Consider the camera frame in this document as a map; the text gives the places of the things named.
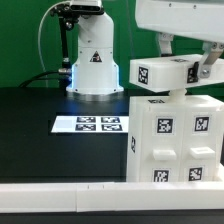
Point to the black camera on stand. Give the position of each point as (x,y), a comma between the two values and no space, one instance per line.
(68,15)

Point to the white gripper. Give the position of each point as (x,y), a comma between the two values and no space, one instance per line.
(197,19)

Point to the small white cabinet panel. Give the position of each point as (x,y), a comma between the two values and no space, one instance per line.
(201,145)

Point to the white front fence bar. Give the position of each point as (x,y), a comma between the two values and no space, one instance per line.
(93,197)

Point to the white marker sheet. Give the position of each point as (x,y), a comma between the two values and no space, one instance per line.
(90,124)

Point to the white cabinet body box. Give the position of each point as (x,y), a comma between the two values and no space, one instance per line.
(178,102)

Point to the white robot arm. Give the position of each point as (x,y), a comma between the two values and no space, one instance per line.
(95,73)

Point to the white cabinet block with hole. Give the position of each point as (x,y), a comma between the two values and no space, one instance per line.
(170,73)

